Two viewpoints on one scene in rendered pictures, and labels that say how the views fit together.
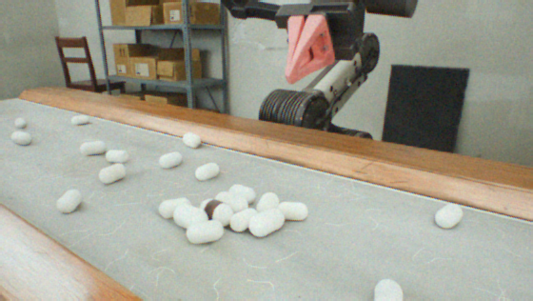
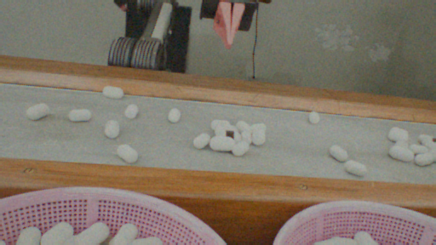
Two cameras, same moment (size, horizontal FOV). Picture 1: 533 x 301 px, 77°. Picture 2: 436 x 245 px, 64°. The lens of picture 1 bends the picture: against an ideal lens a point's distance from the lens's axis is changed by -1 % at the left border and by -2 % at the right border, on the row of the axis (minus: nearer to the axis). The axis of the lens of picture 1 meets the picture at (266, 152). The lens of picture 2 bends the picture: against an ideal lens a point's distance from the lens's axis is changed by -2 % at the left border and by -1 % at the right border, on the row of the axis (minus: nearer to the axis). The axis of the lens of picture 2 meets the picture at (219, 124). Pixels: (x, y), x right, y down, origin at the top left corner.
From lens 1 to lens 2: 0.42 m
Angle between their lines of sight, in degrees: 42
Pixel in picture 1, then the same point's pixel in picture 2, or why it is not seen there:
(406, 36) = not seen: outside the picture
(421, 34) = not seen: outside the picture
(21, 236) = (178, 173)
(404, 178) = (278, 101)
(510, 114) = (220, 45)
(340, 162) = (238, 96)
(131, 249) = (214, 168)
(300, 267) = (292, 152)
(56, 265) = (229, 178)
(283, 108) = (135, 55)
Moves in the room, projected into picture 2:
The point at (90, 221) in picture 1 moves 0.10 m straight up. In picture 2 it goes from (159, 162) to (165, 91)
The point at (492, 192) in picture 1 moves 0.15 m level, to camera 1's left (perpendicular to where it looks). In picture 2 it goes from (318, 103) to (272, 113)
